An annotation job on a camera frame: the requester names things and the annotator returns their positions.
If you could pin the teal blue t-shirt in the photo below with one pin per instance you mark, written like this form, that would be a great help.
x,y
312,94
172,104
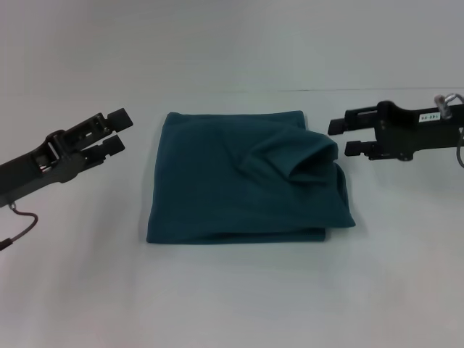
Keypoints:
x,y
235,188

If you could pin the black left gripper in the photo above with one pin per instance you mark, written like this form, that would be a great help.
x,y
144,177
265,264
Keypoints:
x,y
32,170

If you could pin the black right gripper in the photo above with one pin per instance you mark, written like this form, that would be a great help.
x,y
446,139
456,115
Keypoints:
x,y
417,134

